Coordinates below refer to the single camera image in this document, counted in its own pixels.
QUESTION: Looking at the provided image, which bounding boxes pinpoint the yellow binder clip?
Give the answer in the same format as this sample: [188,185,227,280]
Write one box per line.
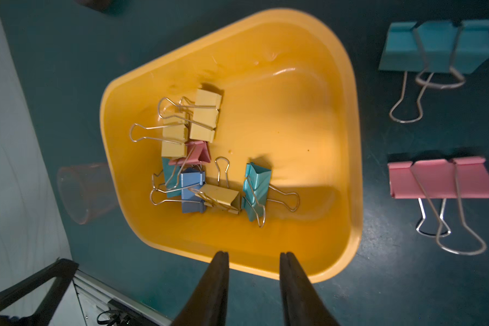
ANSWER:
[187,156,242,215]
[158,88,222,143]
[129,122,187,158]

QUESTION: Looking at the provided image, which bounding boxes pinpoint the small brown glass cup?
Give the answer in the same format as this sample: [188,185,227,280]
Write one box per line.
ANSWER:
[57,162,119,225]

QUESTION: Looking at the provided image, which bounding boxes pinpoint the pink binder clip in box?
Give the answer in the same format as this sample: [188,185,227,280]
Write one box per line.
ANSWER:
[169,141,211,172]

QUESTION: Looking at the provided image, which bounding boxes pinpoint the blue binder clip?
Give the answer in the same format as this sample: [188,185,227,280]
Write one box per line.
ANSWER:
[149,166,207,215]

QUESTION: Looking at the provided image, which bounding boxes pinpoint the yellow plastic storage box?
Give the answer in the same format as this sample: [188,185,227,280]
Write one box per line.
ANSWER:
[100,9,363,283]

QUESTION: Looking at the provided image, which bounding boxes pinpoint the teal binder clip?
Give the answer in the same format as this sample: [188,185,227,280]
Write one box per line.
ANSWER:
[152,158,181,198]
[241,162,300,228]
[378,19,489,124]

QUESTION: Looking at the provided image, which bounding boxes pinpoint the teal binder clip in box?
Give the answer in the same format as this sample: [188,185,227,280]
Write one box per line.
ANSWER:
[152,158,181,198]

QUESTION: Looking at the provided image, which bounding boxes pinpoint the pink binder clip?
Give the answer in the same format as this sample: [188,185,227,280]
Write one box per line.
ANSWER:
[387,156,489,256]
[169,141,211,172]

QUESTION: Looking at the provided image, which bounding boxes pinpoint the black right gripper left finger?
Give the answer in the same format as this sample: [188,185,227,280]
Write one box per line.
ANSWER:
[171,251,230,325]

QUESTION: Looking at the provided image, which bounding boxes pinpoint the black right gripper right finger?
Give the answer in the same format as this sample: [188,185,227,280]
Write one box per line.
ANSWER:
[280,252,339,325]

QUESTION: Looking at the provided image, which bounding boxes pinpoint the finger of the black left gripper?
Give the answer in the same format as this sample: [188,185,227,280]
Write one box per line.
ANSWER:
[0,259,79,325]

